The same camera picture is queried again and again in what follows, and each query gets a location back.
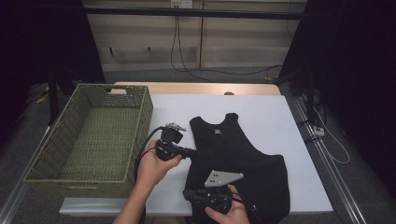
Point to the white plug adapter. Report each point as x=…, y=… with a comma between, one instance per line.
x=319, y=131

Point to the right black curtain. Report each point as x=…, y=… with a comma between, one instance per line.
x=351, y=77

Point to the background desk with black edge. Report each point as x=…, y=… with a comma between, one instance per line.
x=193, y=13

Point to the green woven basket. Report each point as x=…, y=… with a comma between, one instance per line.
x=93, y=140

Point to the black metal stand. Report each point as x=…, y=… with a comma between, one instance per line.
x=53, y=99

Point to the person's right hand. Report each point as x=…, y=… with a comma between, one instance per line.
x=233, y=216

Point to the person's left hand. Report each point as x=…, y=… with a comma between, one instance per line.
x=152, y=168

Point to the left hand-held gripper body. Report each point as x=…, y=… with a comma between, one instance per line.
x=169, y=146

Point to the black curtain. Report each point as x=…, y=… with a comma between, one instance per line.
x=351, y=77
x=37, y=46

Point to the white power socket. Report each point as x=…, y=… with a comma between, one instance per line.
x=182, y=3

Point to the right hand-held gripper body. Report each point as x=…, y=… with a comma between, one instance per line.
x=218, y=199

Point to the left black curtain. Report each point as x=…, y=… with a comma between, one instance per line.
x=37, y=46

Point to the black sleeveless top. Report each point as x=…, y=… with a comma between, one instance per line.
x=249, y=168

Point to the aluminium floor rail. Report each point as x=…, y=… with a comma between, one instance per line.
x=15, y=193
x=339, y=186

